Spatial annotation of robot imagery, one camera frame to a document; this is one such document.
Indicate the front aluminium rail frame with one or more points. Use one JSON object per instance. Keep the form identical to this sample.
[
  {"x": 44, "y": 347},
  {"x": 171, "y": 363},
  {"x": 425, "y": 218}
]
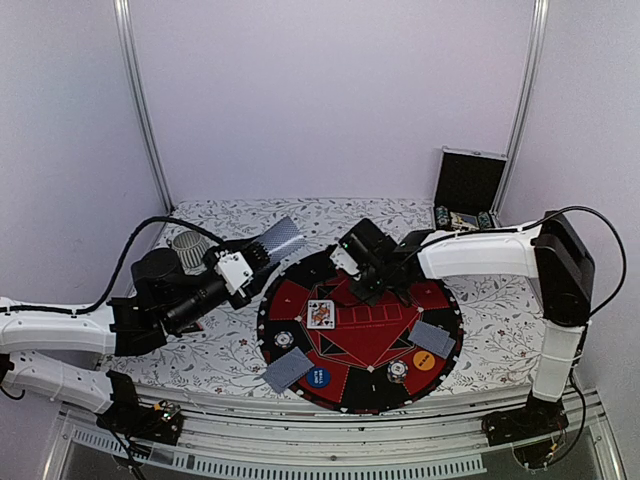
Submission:
[{"x": 440, "y": 437}]

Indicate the round red black poker mat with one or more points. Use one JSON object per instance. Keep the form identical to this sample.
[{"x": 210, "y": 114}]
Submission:
[{"x": 364, "y": 341}]

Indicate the poker chip row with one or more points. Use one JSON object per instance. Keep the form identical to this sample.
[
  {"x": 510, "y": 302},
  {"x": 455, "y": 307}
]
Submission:
[
  {"x": 484, "y": 220},
  {"x": 442, "y": 217}
]

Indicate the blue small blind button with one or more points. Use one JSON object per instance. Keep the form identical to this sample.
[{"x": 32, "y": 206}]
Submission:
[{"x": 318, "y": 377}]

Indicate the boxed card deck in case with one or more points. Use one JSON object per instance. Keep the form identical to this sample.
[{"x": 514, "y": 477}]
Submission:
[{"x": 464, "y": 222}]

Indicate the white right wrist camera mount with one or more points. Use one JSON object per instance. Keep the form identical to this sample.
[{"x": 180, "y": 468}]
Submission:
[{"x": 343, "y": 261}]

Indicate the right poker chip row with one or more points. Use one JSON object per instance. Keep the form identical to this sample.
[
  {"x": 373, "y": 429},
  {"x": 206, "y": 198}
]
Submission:
[{"x": 484, "y": 220}]

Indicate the blue playing card deck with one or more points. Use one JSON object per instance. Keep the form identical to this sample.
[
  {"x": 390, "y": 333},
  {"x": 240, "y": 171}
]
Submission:
[{"x": 282, "y": 240}]

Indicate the right aluminium frame post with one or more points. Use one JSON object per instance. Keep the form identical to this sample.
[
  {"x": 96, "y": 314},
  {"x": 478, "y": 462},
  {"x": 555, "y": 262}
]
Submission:
[{"x": 532, "y": 63}]

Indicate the orange big blind button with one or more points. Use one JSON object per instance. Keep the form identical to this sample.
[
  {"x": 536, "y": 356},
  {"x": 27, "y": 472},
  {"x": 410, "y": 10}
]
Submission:
[{"x": 424, "y": 360}]

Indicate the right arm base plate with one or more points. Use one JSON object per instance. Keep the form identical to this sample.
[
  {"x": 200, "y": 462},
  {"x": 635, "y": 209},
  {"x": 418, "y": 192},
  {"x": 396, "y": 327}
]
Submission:
[{"x": 535, "y": 418}]

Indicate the white blue poker chip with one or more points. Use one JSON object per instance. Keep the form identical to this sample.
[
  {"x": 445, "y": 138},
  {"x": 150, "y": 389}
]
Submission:
[{"x": 284, "y": 340}]

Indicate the striped grey ceramic cup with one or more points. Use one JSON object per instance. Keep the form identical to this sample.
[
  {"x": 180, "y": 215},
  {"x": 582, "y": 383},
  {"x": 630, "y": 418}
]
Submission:
[{"x": 190, "y": 247}]

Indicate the king of spades card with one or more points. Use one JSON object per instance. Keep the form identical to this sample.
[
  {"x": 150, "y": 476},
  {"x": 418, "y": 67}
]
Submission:
[{"x": 320, "y": 315}]

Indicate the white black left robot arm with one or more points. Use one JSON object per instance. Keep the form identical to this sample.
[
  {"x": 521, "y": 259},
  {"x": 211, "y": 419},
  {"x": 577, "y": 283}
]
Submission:
[{"x": 167, "y": 302}]

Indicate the black triangular card holder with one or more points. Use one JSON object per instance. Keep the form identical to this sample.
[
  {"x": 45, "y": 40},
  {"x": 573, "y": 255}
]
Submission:
[{"x": 193, "y": 328}]

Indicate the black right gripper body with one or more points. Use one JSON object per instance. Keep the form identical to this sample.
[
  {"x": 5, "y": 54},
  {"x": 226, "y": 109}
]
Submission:
[{"x": 371, "y": 295}]

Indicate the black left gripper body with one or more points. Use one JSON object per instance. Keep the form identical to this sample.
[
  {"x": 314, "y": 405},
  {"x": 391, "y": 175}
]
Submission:
[{"x": 244, "y": 298}]

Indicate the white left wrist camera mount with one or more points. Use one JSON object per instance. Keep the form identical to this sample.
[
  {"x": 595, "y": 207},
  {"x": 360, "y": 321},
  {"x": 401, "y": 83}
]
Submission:
[{"x": 234, "y": 269}]

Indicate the dealt blue card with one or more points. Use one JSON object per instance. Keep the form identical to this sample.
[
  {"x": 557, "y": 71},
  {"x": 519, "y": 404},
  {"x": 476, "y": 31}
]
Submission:
[
  {"x": 416, "y": 335},
  {"x": 291, "y": 366},
  {"x": 269, "y": 378},
  {"x": 438, "y": 343}
]

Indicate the left aluminium frame post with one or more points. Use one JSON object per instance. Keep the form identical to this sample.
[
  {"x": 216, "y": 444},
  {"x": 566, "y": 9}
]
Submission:
[{"x": 125, "y": 30}]

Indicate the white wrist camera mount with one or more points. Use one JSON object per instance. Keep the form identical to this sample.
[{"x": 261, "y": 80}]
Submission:
[
  {"x": 343, "y": 261},
  {"x": 234, "y": 269}
]

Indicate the aluminium frame post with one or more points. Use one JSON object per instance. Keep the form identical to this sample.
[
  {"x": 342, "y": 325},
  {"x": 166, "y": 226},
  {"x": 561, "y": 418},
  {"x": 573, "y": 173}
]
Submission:
[
  {"x": 532, "y": 63},
  {"x": 125, "y": 30}
]

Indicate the left poker chip row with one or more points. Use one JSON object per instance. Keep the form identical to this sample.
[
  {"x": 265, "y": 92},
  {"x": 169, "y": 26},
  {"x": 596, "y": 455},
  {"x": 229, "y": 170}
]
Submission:
[{"x": 442, "y": 217}]

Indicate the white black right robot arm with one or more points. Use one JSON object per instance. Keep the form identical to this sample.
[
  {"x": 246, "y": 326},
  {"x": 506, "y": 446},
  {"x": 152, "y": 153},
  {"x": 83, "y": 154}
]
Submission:
[{"x": 548, "y": 252}]

